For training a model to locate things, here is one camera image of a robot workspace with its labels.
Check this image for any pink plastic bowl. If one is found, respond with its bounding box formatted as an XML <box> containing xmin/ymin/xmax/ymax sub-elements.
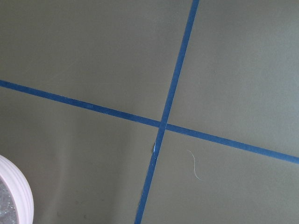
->
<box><xmin>0</xmin><ymin>156</ymin><xmax>34</xmax><ymax>224</ymax></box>

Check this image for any pile of clear ice cubes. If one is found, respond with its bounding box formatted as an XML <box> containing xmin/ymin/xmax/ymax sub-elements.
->
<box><xmin>0</xmin><ymin>180</ymin><xmax>19</xmax><ymax>224</ymax></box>

